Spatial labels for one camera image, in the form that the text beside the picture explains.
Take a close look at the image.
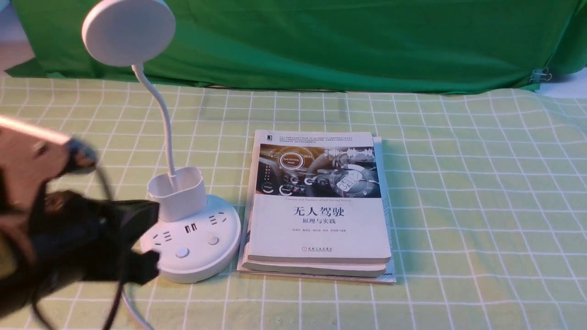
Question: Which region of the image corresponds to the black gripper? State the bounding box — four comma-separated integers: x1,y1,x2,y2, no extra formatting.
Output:
1,191,160,317

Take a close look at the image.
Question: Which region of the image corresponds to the white desk lamp with sockets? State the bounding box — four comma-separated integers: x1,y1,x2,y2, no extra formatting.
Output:
82,0,241,284

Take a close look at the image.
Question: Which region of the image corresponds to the white self-driving textbook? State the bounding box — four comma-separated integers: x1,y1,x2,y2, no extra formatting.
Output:
248,130,392,264

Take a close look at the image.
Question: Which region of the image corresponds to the green backdrop cloth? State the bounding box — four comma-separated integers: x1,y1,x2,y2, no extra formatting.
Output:
9,0,586,94

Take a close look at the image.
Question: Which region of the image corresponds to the metal binder clip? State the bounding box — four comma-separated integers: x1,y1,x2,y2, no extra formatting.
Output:
528,67,552,84

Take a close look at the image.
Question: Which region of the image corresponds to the white lamp power cable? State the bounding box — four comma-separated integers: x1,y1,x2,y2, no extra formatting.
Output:
120,284,155,330

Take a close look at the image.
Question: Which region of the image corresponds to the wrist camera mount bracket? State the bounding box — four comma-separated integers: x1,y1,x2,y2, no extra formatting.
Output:
0,115,97,217

